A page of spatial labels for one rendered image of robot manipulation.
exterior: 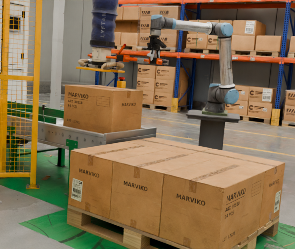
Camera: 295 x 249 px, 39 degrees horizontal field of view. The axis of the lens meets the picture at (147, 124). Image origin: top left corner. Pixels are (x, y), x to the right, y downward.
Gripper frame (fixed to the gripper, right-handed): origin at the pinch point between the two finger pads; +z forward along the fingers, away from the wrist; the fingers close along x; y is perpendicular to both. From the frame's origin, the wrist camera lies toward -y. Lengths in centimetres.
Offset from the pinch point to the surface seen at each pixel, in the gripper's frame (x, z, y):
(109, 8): 6, -42, 48
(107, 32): 5, -22, 50
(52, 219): 84, 122, 22
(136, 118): -11, 52, 24
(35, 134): 45, 73, 93
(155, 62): 3.4, 1.3, -3.1
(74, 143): 36, 75, 52
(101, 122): 21, 56, 36
